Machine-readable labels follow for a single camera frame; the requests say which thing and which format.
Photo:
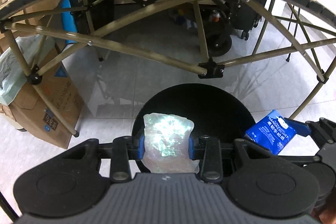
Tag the blue tissue packet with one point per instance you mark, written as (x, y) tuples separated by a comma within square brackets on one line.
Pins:
[(270, 132)]

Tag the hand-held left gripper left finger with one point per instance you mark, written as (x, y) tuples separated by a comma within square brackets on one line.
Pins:
[(141, 146)]

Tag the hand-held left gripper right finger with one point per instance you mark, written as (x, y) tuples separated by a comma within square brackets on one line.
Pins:
[(191, 146)]

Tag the khaki folding table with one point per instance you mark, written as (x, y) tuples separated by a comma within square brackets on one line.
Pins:
[(147, 52)]

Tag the translucent plastic bag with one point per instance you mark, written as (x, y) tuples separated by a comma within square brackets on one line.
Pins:
[(168, 140)]

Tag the blue board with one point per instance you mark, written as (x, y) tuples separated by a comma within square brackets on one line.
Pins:
[(67, 16)]

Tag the large plain cardboard box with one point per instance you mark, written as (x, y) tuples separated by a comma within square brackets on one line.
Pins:
[(39, 7)]

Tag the green plastic bag liner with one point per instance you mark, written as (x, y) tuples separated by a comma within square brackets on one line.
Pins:
[(21, 61)]

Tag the round black bin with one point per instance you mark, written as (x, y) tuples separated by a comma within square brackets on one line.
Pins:
[(199, 108)]

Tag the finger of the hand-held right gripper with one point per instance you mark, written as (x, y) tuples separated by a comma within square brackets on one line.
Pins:
[(302, 158), (299, 128)]

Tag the printed cardboard box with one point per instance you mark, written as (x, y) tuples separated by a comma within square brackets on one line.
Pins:
[(52, 108)]

